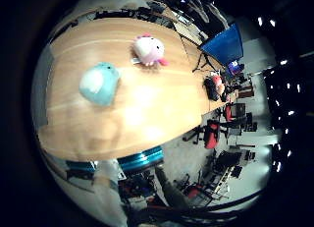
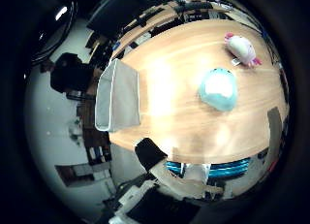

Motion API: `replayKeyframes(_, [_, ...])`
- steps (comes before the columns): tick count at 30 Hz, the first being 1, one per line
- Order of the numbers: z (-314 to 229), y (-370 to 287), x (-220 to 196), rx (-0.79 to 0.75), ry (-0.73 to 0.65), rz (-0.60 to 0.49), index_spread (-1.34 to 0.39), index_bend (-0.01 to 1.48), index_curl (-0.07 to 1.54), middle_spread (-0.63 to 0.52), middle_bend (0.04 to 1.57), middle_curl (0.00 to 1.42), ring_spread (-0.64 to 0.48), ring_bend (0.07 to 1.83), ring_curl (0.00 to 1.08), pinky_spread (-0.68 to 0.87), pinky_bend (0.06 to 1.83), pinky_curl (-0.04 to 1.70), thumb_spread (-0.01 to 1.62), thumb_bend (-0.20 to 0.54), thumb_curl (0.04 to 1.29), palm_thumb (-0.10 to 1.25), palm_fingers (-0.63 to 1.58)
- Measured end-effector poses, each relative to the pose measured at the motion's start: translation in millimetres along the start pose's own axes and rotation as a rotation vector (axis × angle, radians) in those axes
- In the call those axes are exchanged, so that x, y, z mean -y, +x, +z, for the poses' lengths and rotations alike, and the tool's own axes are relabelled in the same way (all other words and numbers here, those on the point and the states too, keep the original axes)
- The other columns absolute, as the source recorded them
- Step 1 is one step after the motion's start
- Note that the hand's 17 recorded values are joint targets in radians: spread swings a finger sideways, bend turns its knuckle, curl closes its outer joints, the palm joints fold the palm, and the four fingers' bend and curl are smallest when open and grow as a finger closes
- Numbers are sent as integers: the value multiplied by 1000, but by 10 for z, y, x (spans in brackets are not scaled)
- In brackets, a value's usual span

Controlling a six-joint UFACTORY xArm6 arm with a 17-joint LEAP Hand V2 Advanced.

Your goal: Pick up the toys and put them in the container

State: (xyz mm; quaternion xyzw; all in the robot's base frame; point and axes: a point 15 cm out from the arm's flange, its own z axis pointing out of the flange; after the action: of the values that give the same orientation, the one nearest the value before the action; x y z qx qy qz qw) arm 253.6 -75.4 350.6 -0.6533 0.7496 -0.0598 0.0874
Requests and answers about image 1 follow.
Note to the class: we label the light blue plush toy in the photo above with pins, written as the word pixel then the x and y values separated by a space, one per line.
pixel 98 84

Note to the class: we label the black bag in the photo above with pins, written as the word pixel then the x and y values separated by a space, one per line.
pixel 211 89

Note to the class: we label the red office chair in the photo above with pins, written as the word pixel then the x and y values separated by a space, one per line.
pixel 228 112
pixel 212 135

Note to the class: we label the pink and white plush toy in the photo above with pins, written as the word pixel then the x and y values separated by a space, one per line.
pixel 148 49

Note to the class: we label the red and pink bundle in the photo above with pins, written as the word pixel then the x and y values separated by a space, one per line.
pixel 218 84

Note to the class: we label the black tripod stand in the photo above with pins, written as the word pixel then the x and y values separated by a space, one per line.
pixel 204 61

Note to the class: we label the monitor with blue screen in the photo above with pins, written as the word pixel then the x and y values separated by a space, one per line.
pixel 235 68

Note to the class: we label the shiny blue metal rail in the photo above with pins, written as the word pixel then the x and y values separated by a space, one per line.
pixel 140 158

